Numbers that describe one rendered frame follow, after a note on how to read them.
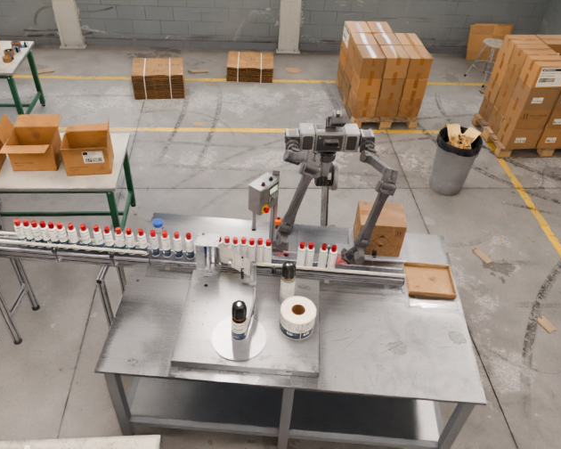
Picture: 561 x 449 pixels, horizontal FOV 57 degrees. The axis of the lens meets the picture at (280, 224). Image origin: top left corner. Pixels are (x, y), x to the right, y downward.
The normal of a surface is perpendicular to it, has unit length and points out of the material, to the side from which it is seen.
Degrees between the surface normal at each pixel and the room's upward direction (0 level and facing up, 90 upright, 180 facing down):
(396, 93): 89
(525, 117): 87
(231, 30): 90
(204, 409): 0
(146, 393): 0
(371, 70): 90
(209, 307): 0
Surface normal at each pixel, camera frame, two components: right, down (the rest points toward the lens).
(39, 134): 0.11, 0.65
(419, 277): 0.05, -0.75
